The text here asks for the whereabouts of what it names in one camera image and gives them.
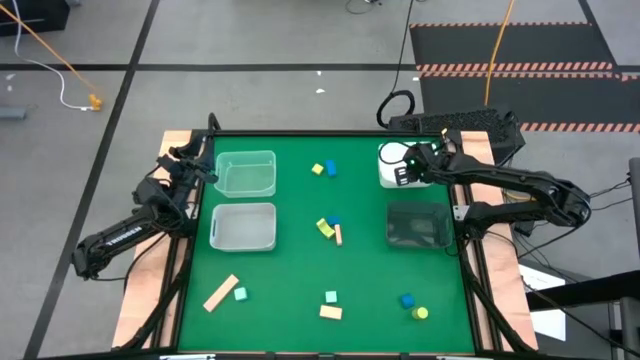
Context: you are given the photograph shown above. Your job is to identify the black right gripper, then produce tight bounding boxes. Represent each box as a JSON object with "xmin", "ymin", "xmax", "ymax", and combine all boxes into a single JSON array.
[{"xmin": 393, "ymin": 142, "xmax": 449, "ymax": 187}]

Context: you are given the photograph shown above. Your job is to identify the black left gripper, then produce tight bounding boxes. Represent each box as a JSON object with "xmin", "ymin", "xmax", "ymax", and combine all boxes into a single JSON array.
[{"xmin": 158, "ymin": 141, "xmax": 220, "ymax": 184}]

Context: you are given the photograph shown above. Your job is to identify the yellow arch block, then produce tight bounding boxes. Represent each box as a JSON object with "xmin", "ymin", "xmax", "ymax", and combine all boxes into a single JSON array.
[{"xmin": 315, "ymin": 217, "xmax": 337, "ymax": 240}]

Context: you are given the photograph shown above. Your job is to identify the long tan plank block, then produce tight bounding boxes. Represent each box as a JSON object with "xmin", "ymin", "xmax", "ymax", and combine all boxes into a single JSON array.
[{"xmin": 202, "ymin": 273, "xmax": 240, "ymax": 314}]

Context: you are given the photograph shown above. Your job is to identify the white plastic bin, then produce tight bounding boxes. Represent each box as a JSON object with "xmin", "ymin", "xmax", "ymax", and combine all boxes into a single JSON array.
[{"xmin": 377, "ymin": 141, "xmax": 436, "ymax": 190}]

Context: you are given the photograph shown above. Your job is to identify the clear plastic bin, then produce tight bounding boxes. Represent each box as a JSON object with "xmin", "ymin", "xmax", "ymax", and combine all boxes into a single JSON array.
[{"xmin": 213, "ymin": 149, "xmax": 278, "ymax": 199}]

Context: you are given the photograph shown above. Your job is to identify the dark smoky plastic bin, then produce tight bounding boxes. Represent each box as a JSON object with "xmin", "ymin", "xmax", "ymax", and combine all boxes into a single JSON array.
[{"xmin": 385, "ymin": 200, "xmax": 454, "ymax": 250}]

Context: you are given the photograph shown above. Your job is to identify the light grey plastic bin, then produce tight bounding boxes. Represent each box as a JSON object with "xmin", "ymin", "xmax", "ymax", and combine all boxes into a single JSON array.
[{"xmin": 209, "ymin": 202, "xmax": 278, "ymax": 253}]

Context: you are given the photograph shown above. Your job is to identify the black perforated computer case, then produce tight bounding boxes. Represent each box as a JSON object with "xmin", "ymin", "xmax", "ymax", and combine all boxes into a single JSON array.
[{"xmin": 387, "ymin": 107, "xmax": 527, "ymax": 166}]

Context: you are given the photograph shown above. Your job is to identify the wooden side board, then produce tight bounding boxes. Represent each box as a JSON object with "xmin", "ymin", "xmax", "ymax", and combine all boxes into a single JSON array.
[
  {"xmin": 112, "ymin": 130, "xmax": 201, "ymax": 350},
  {"xmin": 459, "ymin": 130, "xmax": 540, "ymax": 351}
]

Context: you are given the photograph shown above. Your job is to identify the green table mat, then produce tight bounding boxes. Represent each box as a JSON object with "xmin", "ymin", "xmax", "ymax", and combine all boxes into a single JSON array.
[{"xmin": 177, "ymin": 134, "xmax": 476, "ymax": 354}]

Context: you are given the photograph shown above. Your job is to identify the black striped floor mat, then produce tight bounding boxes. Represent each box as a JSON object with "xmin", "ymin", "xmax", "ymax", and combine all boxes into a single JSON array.
[{"xmin": 408, "ymin": 22, "xmax": 640, "ymax": 134}]

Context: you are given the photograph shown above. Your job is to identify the white paper sheet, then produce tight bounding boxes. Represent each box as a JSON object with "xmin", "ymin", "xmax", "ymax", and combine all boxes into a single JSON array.
[{"xmin": 518, "ymin": 263, "xmax": 567, "ymax": 342}]

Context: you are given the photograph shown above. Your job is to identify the black desk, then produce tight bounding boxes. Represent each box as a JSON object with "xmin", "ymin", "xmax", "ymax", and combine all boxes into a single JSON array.
[{"xmin": 525, "ymin": 269, "xmax": 640, "ymax": 360}]

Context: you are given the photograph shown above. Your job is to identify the black box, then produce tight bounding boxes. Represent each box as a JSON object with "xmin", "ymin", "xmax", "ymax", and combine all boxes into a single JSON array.
[{"xmin": 0, "ymin": 0, "xmax": 71, "ymax": 37}]

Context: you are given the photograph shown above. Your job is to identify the grey pole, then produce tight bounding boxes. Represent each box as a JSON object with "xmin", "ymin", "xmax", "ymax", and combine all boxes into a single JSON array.
[{"xmin": 628, "ymin": 157, "xmax": 640, "ymax": 241}]

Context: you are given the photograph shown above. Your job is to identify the black power cable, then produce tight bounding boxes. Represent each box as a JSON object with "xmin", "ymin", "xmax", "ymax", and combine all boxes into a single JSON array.
[{"xmin": 375, "ymin": 0, "xmax": 417, "ymax": 129}]

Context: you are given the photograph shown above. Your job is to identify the black table frame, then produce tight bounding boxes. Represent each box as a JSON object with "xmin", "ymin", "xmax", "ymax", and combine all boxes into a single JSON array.
[{"xmin": 112, "ymin": 112, "xmax": 539, "ymax": 360}]

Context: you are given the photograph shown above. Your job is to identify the yellow power cable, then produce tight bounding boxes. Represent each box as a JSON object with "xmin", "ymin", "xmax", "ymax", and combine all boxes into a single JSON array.
[{"xmin": 483, "ymin": 0, "xmax": 516, "ymax": 107}]

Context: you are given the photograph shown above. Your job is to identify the orange floor cable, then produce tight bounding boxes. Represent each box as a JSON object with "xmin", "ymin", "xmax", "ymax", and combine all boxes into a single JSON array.
[{"xmin": 0, "ymin": 3, "xmax": 99, "ymax": 99}]

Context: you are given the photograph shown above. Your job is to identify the white floor cable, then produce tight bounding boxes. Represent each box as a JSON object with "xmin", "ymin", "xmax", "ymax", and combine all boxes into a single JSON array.
[{"xmin": 12, "ymin": 0, "xmax": 94, "ymax": 111}]

